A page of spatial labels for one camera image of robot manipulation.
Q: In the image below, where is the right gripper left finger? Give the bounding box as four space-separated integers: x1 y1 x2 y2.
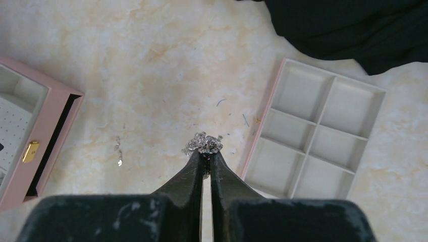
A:
17 152 204 241

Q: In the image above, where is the silver chain necklace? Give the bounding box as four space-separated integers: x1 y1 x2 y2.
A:
181 131 224 179

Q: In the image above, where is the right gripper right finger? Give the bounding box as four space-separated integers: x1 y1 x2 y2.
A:
210 153 376 241

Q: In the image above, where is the black cloth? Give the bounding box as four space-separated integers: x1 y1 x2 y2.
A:
234 0 428 76

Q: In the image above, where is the beige divided tray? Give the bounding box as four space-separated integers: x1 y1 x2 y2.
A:
241 58 387 199

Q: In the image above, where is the pink jewelry box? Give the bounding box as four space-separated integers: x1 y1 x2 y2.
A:
1 56 84 211

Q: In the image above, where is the small silver earring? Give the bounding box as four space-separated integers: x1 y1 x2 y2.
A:
114 136 123 167

